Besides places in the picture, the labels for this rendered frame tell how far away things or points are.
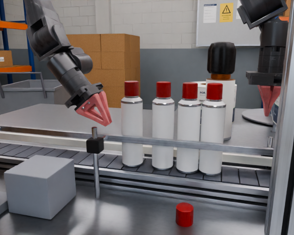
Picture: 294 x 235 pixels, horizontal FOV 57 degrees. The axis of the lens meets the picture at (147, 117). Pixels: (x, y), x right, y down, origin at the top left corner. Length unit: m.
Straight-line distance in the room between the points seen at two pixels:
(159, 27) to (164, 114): 4.78
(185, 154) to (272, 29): 0.32
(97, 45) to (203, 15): 1.96
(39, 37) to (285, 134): 0.55
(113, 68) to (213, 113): 3.53
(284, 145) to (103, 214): 0.36
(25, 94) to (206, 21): 3.29
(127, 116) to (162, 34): 4.74
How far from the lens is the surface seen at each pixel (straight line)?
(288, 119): 0.46
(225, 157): 0.68
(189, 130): 0.60
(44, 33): 0.69
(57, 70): 0.68
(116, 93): 4.09
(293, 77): 0.45
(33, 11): 0.74
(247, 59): 5.09
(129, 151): 0.65
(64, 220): 0.59
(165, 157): 0.64
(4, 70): 4.91
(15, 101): 3.02
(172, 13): 5.31
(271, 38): 0.64
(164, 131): 0.61
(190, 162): 0.63
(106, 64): 4.11
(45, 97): 2.87
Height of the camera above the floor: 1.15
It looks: 14 degrees down
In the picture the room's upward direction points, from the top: straight up
